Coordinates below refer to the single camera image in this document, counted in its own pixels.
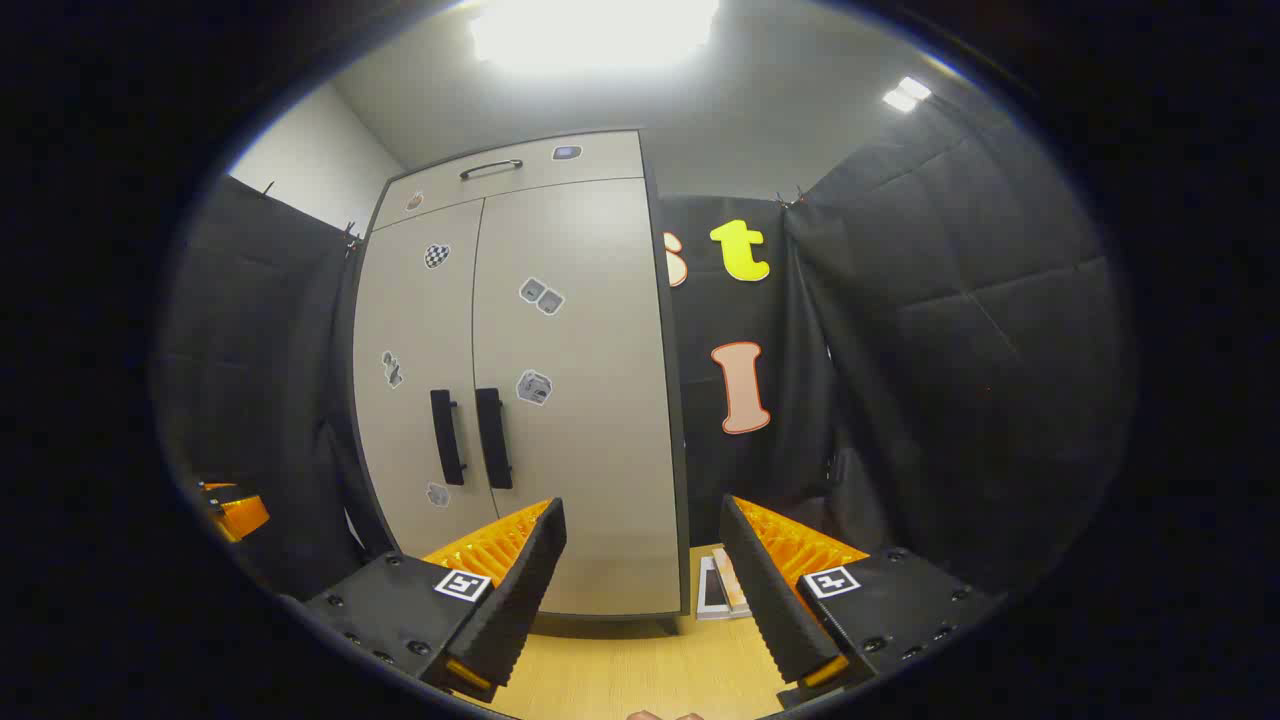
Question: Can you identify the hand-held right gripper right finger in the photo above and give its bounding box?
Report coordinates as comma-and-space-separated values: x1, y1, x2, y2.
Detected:
718, 494, 1003, 711

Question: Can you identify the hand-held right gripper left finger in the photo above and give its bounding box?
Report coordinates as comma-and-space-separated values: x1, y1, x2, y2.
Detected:
300, 497, 568, 703

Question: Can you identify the grey cabinet door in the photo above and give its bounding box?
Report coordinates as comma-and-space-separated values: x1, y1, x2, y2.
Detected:
352, 198, 501, 559
472, 178, 689, 619

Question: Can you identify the grey double-door shoe cabinet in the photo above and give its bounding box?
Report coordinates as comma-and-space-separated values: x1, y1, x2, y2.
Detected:
350, 128, 693, 633

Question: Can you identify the grey cabinet drawer front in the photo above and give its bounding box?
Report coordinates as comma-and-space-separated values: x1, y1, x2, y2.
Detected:
372, 130, 646, 233

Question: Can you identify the thin beige book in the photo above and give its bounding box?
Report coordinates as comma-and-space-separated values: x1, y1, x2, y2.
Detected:
712, 547, 753, 616

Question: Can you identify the black backdrop cloth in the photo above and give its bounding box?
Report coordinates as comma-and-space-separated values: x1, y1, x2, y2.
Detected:
155, 90, 1136, 601

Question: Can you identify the small ceiling light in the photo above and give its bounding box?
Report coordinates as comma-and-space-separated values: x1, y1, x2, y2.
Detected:
882, 76, 933, 113

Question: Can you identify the large ceiling light panel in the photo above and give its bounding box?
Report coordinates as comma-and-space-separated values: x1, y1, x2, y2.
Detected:
468, 0, 721, 73

